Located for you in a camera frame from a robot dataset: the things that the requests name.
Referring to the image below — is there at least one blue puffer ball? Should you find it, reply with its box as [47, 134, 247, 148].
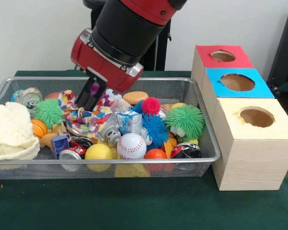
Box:
[132, 99, 170, 149]

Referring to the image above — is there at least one white baseball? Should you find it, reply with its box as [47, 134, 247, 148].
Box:
[117, 133, 147, 160]

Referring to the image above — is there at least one orange round sponge disc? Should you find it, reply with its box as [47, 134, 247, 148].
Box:
[122, 91, 149, 105]

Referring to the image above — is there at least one small pink spiky ball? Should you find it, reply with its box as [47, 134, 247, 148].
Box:
[141, 96, 162, 115]

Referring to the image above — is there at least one small orange basketball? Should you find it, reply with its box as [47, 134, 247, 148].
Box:
[31, 119, 48, 139]

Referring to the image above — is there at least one colourful patterned cloth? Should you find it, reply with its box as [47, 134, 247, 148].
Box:
[58, 90, 115, 134]

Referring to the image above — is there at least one wooden box with three holes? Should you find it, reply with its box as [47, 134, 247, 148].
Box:
[191, 45, 288, 192]

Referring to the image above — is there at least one shallow metal mesh bin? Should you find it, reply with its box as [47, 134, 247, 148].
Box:
[0, 76, 222, 180]

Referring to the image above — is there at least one small orange ball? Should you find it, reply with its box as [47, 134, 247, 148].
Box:
[144, 149, 168, 160]

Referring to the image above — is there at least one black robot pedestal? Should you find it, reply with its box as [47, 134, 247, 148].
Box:
[83, 0, 173, 71]

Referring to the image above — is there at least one green puffer ball with eyes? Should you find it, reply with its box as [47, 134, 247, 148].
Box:
[165, 104, 206, 143]

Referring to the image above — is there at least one cream knitted cloth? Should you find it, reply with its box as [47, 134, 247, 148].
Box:
[0, 102, 41, 161]

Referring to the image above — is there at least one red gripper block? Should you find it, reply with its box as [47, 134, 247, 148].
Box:
[71, 28, 144, 112]

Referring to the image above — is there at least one yellow smiley ball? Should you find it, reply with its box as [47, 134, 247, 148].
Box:
[84, 143, 114, 160]

